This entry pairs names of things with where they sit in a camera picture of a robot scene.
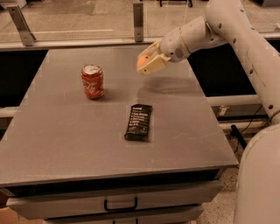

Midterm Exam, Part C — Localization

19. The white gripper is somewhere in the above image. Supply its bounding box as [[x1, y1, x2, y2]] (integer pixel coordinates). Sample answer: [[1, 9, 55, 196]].
[[136, 26, 191, 75]]

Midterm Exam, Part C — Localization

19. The black rxbar chocolate wrapper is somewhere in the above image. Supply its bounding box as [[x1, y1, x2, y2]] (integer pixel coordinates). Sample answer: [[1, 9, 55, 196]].
[[124, 104, 152, 142]]

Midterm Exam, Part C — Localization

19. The orange fruit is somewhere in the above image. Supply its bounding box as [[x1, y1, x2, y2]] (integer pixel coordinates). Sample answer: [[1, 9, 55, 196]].
[[136, 55, 149, 67]]

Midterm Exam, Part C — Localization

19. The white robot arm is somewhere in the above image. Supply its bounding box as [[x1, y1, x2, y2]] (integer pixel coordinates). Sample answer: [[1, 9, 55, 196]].
[[136, 0, 280, 224]]

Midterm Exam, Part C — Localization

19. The red coca-cola can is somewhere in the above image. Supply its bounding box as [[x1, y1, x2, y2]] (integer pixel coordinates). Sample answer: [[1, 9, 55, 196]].
[[80, 65, 104, 100]]

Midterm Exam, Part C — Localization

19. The black bar on floor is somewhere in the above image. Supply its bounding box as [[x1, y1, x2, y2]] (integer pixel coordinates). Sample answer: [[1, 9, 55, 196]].
[[231, 124, 247, 149]]

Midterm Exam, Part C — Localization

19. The grey lower drawer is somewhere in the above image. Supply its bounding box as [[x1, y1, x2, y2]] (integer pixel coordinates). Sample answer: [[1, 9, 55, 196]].
[[44, 206, 203, 224]]

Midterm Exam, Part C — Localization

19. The grey drawer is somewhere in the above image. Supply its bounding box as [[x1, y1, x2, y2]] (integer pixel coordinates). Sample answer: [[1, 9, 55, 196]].
[[7, 180, 222, 220], [44, 206, 203, 224]]

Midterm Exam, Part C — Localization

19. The grey upper drawer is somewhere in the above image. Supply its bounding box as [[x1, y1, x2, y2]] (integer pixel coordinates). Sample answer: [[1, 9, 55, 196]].
[[7, 180, 222, 220]]

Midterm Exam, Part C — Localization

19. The middle metal railing bracket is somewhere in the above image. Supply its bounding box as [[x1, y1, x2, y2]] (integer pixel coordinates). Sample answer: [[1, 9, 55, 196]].
[[133, 3, 144, 42]]

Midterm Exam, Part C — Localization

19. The metal railing bracket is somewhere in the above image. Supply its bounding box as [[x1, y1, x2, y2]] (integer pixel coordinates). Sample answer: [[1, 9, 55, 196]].
[[7, 5, 36, 46], [133, 3, 144, 42]]

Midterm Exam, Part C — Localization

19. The white horizontal rail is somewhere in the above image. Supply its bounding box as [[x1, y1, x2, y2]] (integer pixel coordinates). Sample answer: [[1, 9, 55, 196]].
[[206, 94, 261, 106]]

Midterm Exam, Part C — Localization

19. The black cable on floor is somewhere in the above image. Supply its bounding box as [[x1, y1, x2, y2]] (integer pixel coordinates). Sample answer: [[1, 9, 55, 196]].
[[233, 104, 263, 154]]

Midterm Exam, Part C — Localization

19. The left metal railing bracket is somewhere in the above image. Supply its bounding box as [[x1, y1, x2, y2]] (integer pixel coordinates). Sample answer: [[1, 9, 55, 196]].
[[7, 5, 36, 46]]

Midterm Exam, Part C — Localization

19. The black drawer handle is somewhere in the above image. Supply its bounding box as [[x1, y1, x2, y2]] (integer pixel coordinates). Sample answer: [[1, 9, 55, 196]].
[[103, 197, 138, 213]]

